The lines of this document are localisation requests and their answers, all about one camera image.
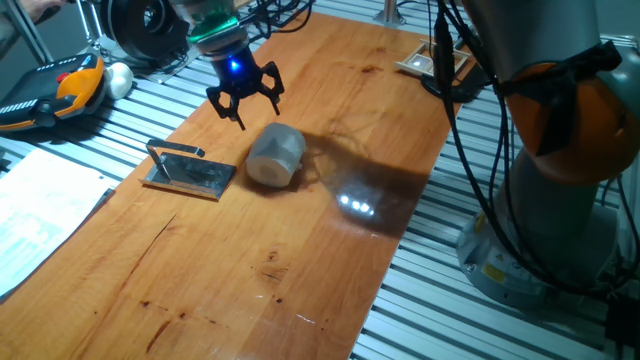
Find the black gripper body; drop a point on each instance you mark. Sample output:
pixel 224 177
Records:
pixel 235 70

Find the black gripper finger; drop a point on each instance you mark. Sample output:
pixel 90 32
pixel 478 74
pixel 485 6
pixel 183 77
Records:
pixel 225 105
pixel 274 85

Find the white toilet paper roll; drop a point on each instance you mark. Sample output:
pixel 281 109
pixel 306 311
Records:
pixel 275 155

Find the silver and orange robot arm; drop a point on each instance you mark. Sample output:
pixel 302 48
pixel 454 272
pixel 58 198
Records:
pixel 550 40

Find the shiny metal toilet paper holder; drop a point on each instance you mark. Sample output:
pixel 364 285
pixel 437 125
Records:
pixel 195 175

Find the person's hand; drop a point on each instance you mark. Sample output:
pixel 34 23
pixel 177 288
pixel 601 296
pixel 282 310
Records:
pixel 40 7

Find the black round device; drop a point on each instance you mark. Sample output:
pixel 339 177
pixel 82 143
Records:
pixel 140 30

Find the white round object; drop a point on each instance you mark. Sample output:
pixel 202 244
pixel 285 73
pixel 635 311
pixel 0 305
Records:
pixel 119 80

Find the orange black teach pendant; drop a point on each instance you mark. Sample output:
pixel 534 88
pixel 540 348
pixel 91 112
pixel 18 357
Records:
pixel 50 90

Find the black clamp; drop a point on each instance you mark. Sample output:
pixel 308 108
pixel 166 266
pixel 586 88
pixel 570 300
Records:
pixel 465 90

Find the grey metal pole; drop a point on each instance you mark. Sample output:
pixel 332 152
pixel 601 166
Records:
pixel 30 35

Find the white printed paper sheet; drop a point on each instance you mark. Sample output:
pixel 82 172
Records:
pixel 40 210

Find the silver metal post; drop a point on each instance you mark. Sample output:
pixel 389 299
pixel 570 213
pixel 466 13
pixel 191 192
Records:
pixel 390 15

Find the small wooden frame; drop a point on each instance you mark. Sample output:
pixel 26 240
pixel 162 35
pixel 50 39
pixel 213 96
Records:
pixel 425 62

